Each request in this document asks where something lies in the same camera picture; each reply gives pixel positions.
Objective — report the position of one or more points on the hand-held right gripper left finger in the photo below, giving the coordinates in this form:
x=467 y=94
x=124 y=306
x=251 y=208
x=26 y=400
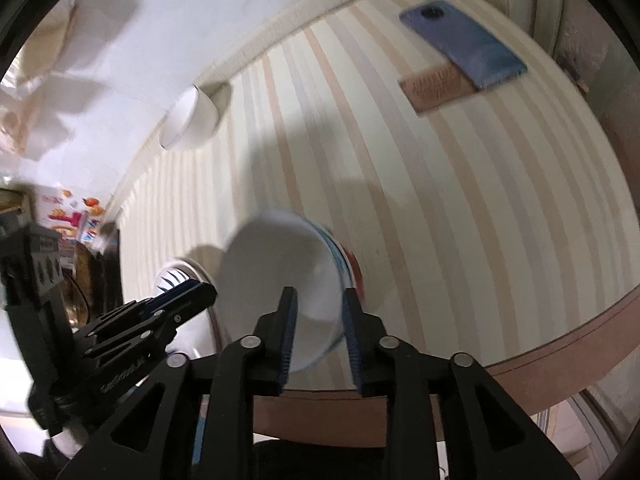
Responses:
x=286 y=332

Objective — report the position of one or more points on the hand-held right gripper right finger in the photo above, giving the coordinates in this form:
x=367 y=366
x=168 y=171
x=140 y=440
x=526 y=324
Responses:
x=351 y=335

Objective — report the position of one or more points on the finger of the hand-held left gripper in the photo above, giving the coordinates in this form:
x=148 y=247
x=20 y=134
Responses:
x=197 y=300
x=167 y=293

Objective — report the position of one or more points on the white plate blue stripes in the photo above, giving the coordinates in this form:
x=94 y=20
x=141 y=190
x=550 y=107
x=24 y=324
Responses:
x=172 y=274

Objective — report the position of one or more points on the white bowl colourful pattern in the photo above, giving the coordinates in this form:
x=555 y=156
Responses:
x=280 y=265

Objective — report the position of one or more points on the black glass gas stove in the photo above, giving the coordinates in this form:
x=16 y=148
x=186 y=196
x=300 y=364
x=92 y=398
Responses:
x=113 y=280

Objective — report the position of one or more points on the striped cat print tablecloth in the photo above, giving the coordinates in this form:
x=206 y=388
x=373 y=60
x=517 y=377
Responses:
x=450 y=210

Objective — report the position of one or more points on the white bowl blue rim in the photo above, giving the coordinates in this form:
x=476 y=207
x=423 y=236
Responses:
x=192 y=120

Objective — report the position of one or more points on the brown card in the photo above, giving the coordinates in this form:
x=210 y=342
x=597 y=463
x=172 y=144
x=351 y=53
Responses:
x=430 y=94

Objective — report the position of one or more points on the clear plastic bag beige block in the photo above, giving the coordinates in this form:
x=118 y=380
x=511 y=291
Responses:
x=45 y=45

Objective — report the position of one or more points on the blue smartphone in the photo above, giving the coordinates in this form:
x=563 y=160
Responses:
x=460 y=40

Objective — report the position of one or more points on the colourful wall sticker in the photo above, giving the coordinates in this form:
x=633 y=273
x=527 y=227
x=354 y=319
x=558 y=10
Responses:
x=65 y=215

